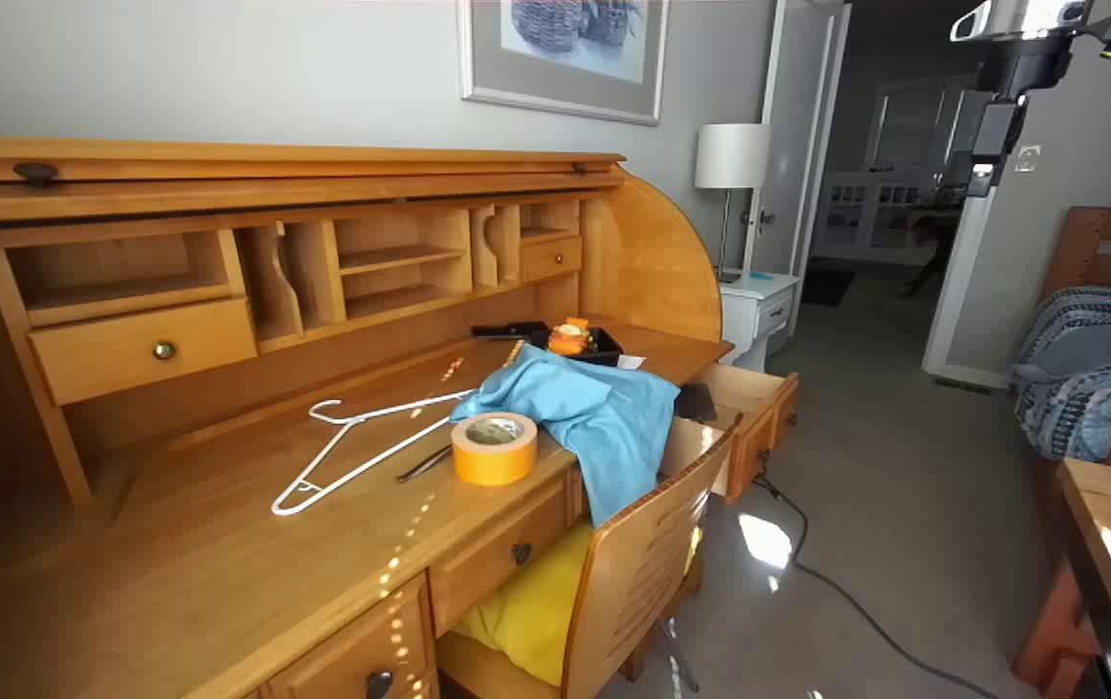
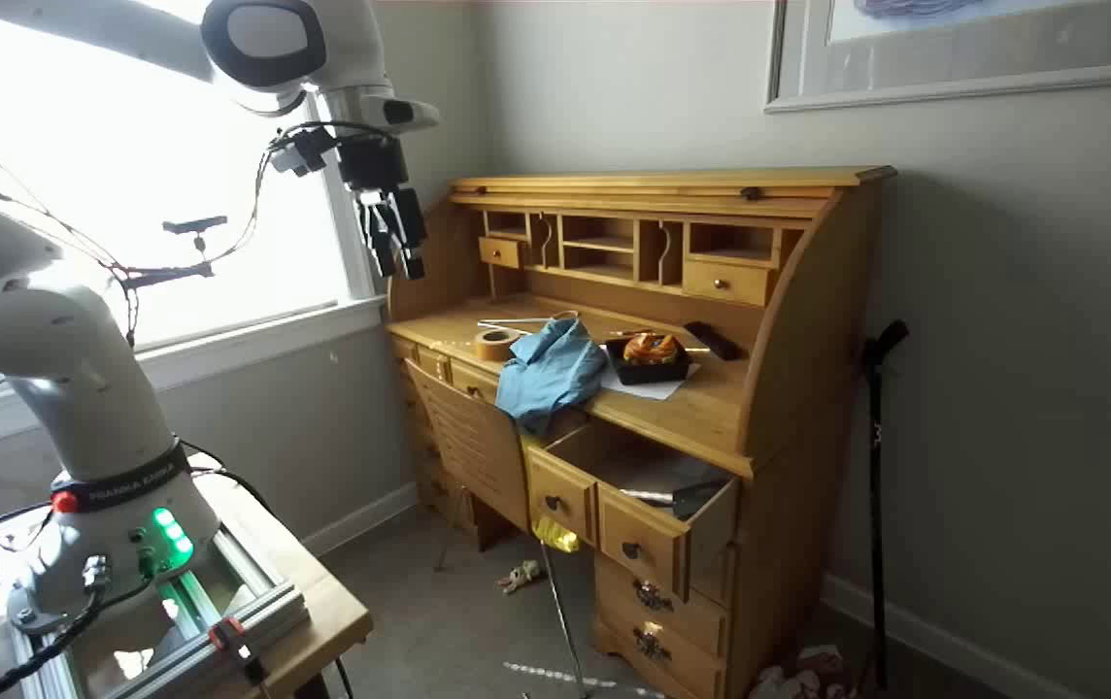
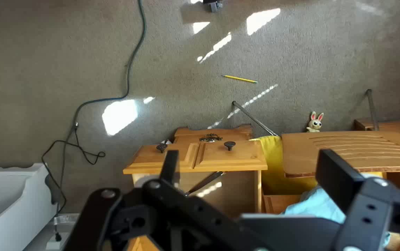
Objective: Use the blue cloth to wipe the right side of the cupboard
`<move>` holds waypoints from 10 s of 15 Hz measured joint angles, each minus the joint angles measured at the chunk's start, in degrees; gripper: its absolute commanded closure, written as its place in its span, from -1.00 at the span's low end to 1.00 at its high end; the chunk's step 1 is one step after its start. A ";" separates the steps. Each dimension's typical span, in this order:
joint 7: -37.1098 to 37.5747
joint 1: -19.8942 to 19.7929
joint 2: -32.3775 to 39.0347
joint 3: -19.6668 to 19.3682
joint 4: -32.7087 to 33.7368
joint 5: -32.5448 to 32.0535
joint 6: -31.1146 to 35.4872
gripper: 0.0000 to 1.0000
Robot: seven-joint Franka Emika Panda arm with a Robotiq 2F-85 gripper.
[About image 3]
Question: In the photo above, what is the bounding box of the yellow pencil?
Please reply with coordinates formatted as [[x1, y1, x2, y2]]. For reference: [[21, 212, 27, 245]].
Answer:
[[223, 74, 258, 85]]

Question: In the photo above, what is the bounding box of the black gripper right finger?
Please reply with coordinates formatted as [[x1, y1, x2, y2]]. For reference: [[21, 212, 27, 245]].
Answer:
[[317, 149, 400, 251]]

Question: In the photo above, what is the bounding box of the white storage box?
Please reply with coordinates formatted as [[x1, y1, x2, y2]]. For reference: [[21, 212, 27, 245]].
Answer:
[[0, 163, 56, 251]]

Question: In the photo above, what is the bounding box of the light blue cloth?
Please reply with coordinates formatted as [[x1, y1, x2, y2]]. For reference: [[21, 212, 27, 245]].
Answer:
[[282, 185, 393, 248]]

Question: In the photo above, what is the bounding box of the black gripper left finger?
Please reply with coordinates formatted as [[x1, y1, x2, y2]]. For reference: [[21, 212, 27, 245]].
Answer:
[[65, 150, 275, 251]]

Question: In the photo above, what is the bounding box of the wooden roll-top desk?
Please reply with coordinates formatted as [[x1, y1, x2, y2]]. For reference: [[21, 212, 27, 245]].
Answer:
[[122, 118, 400, 251]]

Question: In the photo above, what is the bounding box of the small bunny figurine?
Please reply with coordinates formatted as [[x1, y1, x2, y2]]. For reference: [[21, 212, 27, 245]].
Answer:
[[307, 111, 325, 132]]

